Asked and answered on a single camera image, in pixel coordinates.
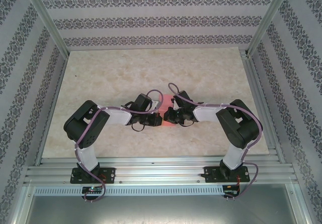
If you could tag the pink square paper sheet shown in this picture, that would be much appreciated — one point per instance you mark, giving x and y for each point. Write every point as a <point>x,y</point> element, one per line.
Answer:
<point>166,100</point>

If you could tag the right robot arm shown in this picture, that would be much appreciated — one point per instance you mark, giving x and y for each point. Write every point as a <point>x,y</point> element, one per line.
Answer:
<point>241,128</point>

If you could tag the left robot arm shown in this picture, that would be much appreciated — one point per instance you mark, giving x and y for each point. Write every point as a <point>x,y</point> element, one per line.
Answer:
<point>83,123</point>

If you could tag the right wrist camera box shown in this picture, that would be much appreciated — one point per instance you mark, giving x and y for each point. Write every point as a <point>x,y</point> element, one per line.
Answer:
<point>173,103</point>

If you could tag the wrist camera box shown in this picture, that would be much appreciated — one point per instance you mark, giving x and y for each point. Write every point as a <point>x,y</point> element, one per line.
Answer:
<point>173,103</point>
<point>156,104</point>

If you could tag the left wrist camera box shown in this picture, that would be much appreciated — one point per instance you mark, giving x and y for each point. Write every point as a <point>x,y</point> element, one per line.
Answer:
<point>156,104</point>

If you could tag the aluminium mounting rail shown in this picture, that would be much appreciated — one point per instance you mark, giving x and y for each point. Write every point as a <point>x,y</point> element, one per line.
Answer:
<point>161,171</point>

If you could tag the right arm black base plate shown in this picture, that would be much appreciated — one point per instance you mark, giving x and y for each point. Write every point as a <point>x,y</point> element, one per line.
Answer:
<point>210,175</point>

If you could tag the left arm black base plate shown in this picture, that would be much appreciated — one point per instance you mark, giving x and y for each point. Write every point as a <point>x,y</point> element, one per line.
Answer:
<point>110,175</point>

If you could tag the aluminium side rail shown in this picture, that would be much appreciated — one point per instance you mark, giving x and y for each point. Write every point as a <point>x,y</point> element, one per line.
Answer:
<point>254,83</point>
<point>52,108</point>

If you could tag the aluminium frame post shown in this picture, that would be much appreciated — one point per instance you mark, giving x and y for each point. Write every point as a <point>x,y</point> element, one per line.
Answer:
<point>47,20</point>
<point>268,20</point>

